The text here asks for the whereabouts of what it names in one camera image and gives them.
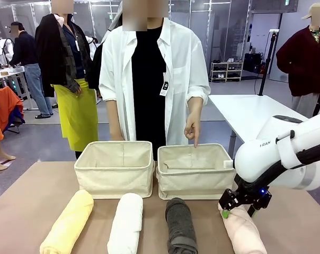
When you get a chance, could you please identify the yellow towel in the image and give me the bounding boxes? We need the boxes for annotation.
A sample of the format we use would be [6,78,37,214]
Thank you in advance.
[39,189,94,254]

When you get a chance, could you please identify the person in white shirt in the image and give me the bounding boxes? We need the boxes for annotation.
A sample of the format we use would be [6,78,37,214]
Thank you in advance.
[98,0,211,161]

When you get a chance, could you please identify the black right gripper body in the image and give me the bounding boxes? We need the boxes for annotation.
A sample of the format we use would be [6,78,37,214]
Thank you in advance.
[218,176,272,212]

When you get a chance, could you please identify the person in dark sweater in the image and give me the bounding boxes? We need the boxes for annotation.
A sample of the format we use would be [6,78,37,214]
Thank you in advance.
[6,22,54,119]

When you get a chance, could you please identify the white shoe rack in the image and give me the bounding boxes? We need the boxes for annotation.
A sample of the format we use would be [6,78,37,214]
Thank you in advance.
[210,61,244,83]

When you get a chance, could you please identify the pink towel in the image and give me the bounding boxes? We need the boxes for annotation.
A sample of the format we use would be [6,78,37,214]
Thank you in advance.
[218,203,268,254]

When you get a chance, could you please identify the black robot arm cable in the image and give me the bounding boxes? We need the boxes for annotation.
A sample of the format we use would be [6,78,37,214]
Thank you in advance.
[235,147,320,192]

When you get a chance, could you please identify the person's right forearm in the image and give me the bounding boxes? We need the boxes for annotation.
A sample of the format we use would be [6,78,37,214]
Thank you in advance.
[106,99,125,138]

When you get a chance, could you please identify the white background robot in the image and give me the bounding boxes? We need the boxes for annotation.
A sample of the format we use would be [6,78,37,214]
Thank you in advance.
[0,38,14,63]

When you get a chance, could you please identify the person's left forearm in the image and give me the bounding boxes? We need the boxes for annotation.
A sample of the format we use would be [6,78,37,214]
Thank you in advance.
[187,96,205,116]

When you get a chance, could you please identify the orange cloth on chair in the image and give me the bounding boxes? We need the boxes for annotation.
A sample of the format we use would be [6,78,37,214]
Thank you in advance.
[0,86,25,132]

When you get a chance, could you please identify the beige cap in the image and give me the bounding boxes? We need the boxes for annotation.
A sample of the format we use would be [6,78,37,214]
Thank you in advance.
[301,2,320,21]

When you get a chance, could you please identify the black tripod stand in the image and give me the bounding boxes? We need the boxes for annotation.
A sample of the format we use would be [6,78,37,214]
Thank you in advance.
[258,30,280,96]

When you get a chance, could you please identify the bare mannequin feet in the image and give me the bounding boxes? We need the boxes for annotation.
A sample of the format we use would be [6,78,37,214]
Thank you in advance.
[0,144,17,171]

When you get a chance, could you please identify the black equipment cases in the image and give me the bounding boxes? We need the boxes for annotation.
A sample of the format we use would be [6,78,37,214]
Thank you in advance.
[244,52,264,74]

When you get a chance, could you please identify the beige fabric basket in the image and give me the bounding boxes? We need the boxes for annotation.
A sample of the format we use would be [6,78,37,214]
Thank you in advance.
[74,140,155,199]
[156,143,237,201]

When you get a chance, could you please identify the white rolled towel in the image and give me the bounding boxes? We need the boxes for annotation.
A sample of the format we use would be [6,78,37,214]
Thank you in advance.
[106,193,144,254]

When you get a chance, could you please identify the white workbench table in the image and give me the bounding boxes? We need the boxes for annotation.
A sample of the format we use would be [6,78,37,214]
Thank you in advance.
[0,65,43,111]

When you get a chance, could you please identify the dark grey rolled towel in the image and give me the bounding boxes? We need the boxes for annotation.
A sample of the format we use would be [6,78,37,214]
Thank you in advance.
[165,197,199,254]

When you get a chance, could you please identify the black and white badge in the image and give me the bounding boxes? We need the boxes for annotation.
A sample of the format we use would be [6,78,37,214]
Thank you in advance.
[159,80,170,97]

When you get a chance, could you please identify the person's left hand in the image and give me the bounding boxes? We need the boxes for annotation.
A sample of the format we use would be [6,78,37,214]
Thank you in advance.
[183,113,202,148]

